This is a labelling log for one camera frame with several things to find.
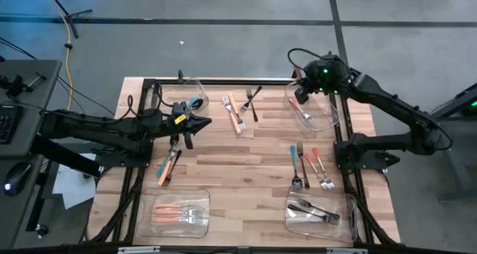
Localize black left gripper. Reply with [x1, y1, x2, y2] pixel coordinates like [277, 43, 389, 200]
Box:
[148, 108, 213, 150]

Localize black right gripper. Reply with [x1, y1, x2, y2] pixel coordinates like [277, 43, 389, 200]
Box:
[294, 54, 351, 105]

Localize red-handled fork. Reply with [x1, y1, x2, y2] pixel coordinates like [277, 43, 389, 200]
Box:
[288, 97, 313, 121]
[312, 147, 335, 190]
[303, 152, 329, 191]

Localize teal-handled spoon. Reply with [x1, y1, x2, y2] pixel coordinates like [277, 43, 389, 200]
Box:
[187, 96, 205, 112]
[289, 145, 303, 191]

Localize clear plastic bin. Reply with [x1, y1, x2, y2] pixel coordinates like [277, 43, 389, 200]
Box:
[283, 80, 344, 133]
[145, 77, 210, 117]
[283, 186, 358, 244]
[136, 187, 212, 239]

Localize white paper sheets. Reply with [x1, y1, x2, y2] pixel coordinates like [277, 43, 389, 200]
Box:
[51, 152, 97, 210]

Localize black support beam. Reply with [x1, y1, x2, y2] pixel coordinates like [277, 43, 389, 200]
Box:
[29, 134, 102, 177]

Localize black tripod stand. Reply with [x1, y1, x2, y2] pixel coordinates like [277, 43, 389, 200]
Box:
[41, 0, 94, 39]

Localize dark metal side table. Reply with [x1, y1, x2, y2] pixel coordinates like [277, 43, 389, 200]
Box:
[409, 81, 477, 203]

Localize grey desk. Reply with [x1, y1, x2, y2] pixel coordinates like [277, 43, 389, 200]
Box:
[0, 59, 63, 250]

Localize black keyboard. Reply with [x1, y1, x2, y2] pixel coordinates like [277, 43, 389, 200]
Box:
[0, 104, 22, 145]

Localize black computer mouse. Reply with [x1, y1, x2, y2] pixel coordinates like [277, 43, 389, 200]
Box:
[2, 161, 34, 197]

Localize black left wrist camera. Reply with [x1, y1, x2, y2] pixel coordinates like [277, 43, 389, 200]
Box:
[170, 101, 188, 117]

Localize teal-handled fork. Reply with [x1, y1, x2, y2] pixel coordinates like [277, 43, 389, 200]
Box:
[156, 142, 180, 179]

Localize black aluminium frame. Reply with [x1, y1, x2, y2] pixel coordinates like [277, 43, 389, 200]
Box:
[85, 77, 402, 254]

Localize silver metal bracket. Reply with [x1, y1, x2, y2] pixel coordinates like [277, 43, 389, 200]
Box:
[326, 247, 369, 254]
[117, 246, 161, 254]

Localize yellow cable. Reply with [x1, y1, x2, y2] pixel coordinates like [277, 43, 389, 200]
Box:
[37, 0, 75, 112]

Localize black desk mount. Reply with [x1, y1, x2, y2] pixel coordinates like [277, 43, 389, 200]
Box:
[0, 72, 48, 98]

